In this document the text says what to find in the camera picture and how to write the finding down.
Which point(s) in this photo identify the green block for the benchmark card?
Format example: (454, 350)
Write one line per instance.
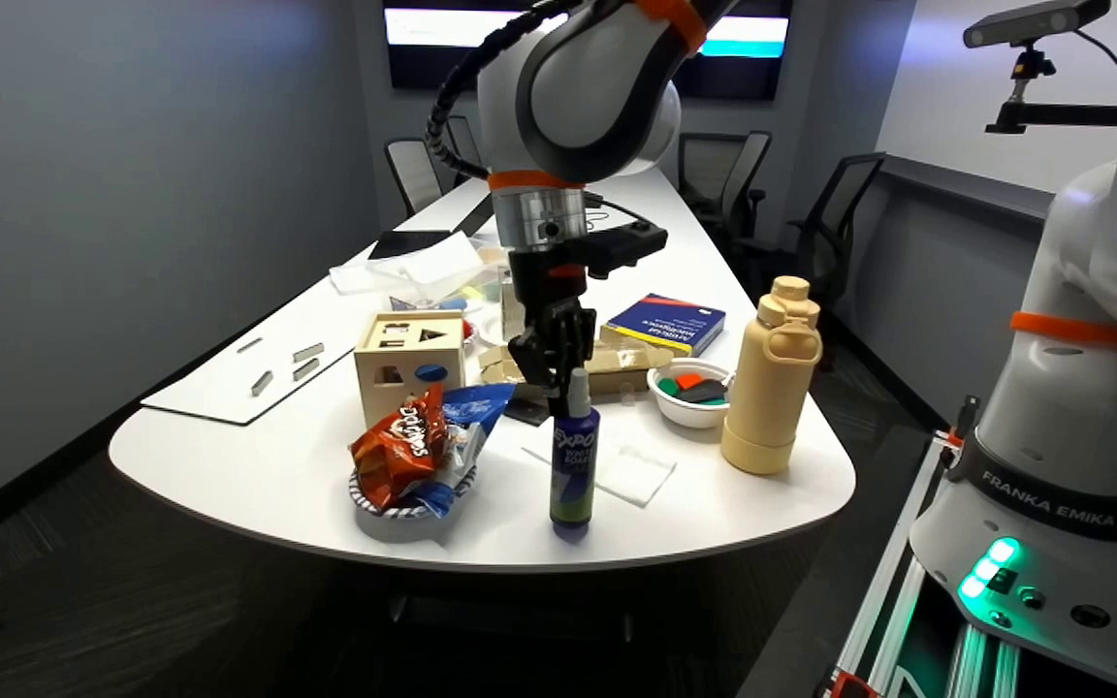
(667, 384)

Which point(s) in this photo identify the tan insulated water bottle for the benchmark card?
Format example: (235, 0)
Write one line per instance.
(770, 390)

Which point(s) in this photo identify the paper plate with snacks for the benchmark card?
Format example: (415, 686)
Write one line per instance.
(397, 523)

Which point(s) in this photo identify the blue spray bottle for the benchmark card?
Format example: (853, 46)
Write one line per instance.
(574, 479)

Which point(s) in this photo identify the clear plastic container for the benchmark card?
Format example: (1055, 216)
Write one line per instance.
(448, 266)

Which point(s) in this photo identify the red block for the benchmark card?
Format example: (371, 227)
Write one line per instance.
(691, 377)

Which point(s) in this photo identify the wooden shape sorter box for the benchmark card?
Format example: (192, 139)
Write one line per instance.
(403, 368)

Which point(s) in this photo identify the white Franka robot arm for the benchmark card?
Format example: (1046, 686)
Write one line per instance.
(1063, 412)

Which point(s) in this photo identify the dark laptop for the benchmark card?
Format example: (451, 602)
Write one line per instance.
(424, 234)

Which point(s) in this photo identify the clear plastic sheet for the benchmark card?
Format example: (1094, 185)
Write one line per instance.
(628, 473)

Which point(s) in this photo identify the aluminium robot stand frame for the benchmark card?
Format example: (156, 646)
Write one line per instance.
(902, 566)

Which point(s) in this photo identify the blue and yellow book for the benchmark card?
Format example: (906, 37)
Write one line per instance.
(664, 324)

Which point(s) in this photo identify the black mesh office chair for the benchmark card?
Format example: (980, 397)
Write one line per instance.
(721, 174)
(843, 220)
(411, 174)

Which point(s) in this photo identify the red snack bag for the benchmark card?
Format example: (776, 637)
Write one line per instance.
(397, 447)

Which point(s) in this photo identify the grey camera on stand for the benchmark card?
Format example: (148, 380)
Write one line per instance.
(1037, 24)

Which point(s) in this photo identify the white paper sheet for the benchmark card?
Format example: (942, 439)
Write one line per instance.
(213, 380)

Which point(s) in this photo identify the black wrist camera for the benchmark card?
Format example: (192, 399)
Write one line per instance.
(620, 244)

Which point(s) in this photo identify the white bowl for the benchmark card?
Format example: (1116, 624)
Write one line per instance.
(685, 412)

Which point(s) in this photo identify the blue snack bag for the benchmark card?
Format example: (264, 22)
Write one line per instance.
(473, 419)

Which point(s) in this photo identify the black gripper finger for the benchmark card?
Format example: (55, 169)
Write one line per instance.
(583, 346)
(538, 358)

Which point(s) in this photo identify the wall mounted monitor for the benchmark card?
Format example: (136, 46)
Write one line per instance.
(755, 52)

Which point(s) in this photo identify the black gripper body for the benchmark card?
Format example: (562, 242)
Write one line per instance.
(552, 293)

